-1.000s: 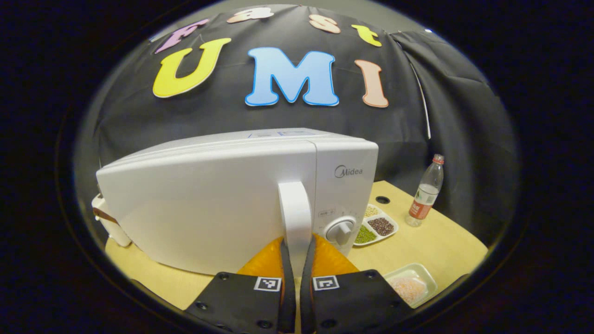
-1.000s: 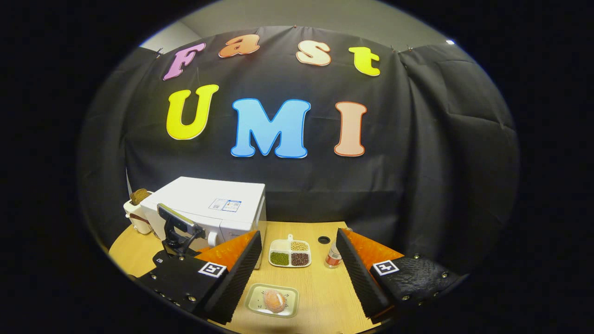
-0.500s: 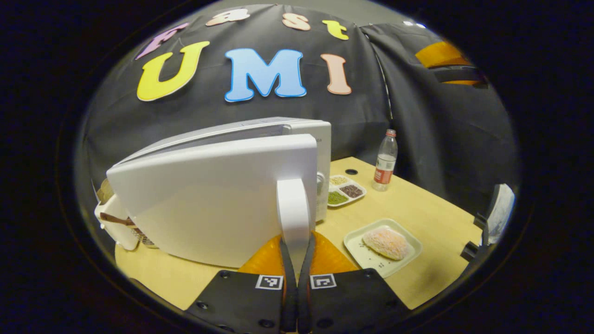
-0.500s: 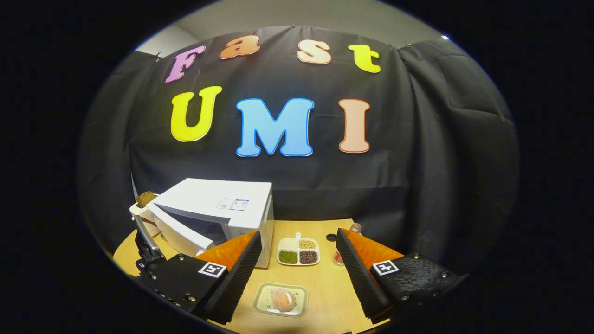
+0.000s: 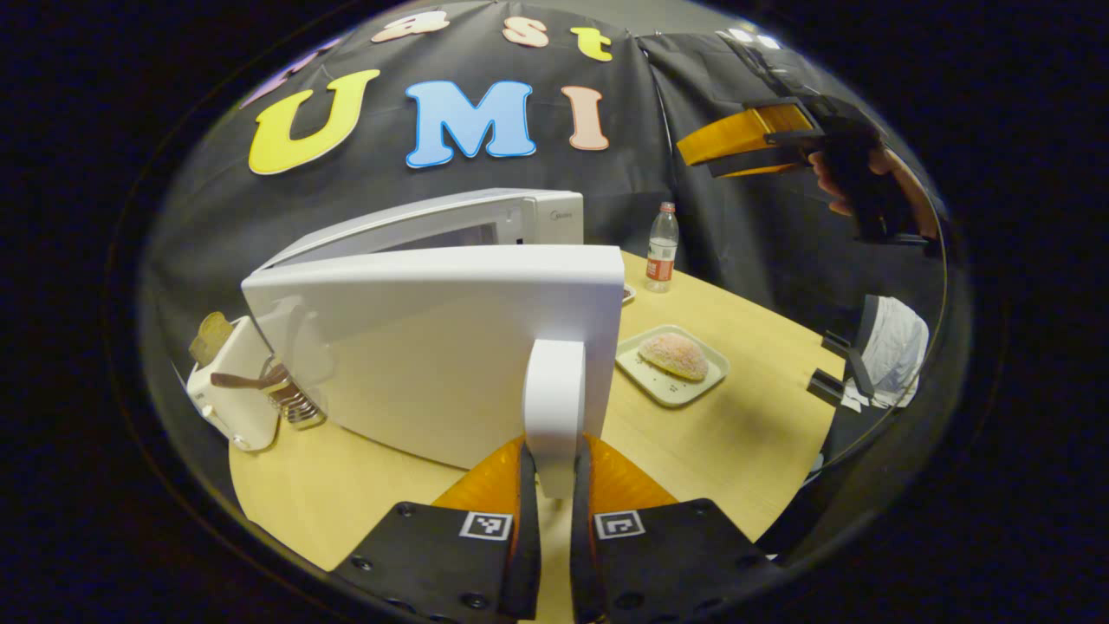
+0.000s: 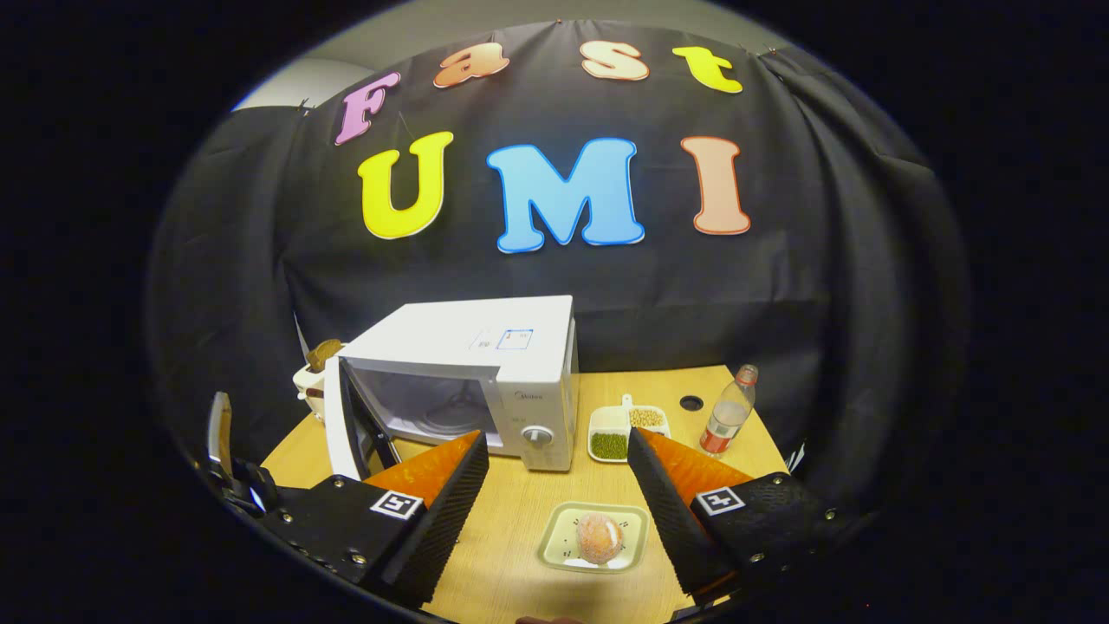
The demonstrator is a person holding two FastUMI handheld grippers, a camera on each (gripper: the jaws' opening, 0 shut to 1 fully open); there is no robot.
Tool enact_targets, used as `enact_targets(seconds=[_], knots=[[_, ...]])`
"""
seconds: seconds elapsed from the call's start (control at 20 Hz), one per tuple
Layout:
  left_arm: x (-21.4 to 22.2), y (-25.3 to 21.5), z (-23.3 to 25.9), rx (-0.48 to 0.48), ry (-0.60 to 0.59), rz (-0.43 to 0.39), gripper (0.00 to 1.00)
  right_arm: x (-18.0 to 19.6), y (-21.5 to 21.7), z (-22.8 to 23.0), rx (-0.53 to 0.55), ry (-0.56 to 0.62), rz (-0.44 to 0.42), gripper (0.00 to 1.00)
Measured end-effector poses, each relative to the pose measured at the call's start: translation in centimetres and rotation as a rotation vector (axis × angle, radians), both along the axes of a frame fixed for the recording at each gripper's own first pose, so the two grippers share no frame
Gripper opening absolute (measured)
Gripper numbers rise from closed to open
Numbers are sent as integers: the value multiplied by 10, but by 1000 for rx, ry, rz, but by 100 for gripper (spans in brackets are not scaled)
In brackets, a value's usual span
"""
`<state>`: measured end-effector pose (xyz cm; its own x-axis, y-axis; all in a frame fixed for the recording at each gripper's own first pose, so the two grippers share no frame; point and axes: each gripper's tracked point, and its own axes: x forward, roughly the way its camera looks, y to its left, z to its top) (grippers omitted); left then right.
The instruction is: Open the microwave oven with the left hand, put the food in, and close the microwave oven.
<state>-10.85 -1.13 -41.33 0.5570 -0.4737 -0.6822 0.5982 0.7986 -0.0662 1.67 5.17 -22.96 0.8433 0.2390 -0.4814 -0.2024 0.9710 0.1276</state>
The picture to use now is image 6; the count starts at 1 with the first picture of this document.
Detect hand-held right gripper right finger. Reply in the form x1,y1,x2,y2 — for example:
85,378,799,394
628,425,867,606

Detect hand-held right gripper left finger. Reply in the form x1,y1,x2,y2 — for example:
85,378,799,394
258,429,490,608

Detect round brown bun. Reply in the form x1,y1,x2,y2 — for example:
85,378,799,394
575,512,625,565

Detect white microwave oven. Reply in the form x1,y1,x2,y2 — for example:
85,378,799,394
323,295,580,482

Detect white toaster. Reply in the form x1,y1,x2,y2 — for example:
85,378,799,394
293,340,347,426

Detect white divided bean dish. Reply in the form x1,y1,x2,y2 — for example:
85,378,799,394
587,394,672,465

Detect pale square plate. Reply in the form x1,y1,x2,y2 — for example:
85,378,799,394
535,501,650,575

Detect brown bread slice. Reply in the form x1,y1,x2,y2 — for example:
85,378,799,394
305,339,345,374

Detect clear plastic bottle red label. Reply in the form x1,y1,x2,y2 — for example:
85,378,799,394
699,364,760,458

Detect black backdrop cloth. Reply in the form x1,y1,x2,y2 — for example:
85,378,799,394
147,19,971,521

